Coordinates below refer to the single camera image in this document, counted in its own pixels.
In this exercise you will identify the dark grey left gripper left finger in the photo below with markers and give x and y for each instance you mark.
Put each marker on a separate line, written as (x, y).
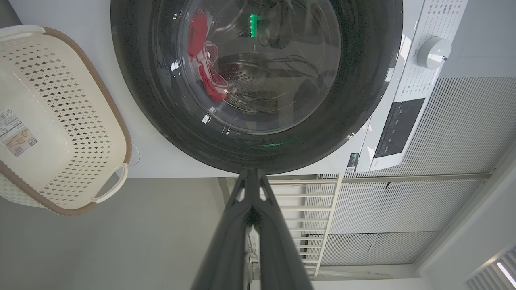
(225, 249)

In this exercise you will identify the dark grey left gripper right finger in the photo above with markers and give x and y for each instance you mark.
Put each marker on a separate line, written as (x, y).
(278, 249)

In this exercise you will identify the black round glass washer door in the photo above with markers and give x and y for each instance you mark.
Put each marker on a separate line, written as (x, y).
(141, 80)

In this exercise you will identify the red white-trimmed garment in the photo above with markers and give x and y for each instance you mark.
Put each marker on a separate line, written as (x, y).
(197, 32)

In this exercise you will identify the white front-load washing machine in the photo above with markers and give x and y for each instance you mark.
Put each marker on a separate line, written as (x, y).
(161, 161)

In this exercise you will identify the black washing machine control panel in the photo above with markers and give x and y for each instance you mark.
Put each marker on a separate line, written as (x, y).
(399, 129)

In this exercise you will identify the stainless steel washing machine drum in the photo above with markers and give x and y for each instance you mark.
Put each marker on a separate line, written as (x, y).
(250, 72)

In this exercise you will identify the cream perforated laundry basket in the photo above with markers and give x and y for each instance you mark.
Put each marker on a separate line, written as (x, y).
(48, 133)

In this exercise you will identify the white control dial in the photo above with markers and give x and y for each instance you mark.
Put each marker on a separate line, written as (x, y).
(433, 52)

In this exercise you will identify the small qr code sticker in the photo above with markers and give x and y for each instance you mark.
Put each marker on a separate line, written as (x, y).
(352, 162)

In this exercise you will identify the grey ribbed panel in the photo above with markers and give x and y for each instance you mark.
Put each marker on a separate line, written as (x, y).
(463, 129)

